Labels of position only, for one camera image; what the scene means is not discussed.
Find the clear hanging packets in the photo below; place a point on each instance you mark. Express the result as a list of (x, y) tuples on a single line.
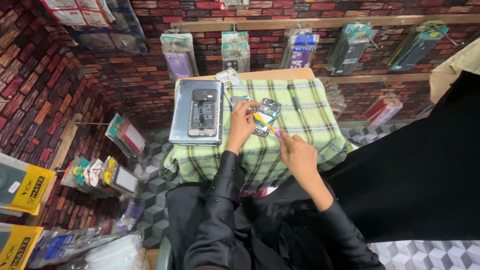
[(334, 99)]

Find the purple phone case packet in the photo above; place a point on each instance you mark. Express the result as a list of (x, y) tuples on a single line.
[(179, 60)]

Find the red rimmed case packet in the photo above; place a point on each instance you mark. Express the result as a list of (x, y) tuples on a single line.
[(129, 137)]

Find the yellow purple pry tool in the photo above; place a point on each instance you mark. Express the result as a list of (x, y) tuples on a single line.
[(267, 124)]

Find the person's black garment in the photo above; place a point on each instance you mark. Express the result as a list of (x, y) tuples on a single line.
[(270, 228)]

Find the long wooden display rail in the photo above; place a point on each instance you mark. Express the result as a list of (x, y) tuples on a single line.
[(330, 21)]

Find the clear phone case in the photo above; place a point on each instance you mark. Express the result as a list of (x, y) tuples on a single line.
[(229, 80)]

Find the purple case packet in sleeve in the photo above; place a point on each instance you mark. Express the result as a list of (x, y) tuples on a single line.
[(129, 217)]

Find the dark teal case packets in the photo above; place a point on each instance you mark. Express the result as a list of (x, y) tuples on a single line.
[(418, 48)]

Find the short wooden display rail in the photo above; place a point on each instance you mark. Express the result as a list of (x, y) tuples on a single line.
[(375, 78)]

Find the beige cloth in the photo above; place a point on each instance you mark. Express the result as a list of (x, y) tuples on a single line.
[(455, 69)]

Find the person's left hand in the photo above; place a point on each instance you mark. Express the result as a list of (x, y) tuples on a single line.
[(240, 125)]

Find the yellow black case packet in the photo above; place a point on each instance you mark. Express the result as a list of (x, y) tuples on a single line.
[(26, 185), (17, 247)]

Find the black phone midframe with board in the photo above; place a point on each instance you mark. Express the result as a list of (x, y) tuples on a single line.
[(270, 108)]

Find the black green screwdriver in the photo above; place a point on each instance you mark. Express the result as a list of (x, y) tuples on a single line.
[(294, 98)]

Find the bunch of colourful header packets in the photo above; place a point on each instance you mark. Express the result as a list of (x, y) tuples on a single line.
[(105, 178)]

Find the opened phone with battery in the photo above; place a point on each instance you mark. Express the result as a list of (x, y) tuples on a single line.
[(202, 112)]

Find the dark grey case packets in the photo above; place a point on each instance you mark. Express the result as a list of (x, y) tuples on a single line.
[(350, 50)]

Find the clear case packets teal header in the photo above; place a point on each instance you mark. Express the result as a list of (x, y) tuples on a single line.
[(235, 54)]

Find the grey green chair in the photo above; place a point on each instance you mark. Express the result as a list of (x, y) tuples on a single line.
[(164, 257)]

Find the heap of clear plastic packets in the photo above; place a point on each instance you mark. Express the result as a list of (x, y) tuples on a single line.
[(105, 253)]

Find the grey laptop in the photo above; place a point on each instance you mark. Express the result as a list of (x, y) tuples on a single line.
[(180, 112)]

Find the green plaid cloth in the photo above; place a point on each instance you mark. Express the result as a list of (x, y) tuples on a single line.
[(311, 138)]

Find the hanging red white packets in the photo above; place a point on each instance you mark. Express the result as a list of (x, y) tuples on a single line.
[(97, 22)]

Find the person's right hand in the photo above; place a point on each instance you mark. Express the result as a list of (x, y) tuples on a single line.
[(300, 157)]

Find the blue purple case packet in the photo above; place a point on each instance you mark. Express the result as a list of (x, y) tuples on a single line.
[(300, 50)]

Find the red case packets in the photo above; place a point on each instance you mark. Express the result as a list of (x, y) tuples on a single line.
[(383, 109)]

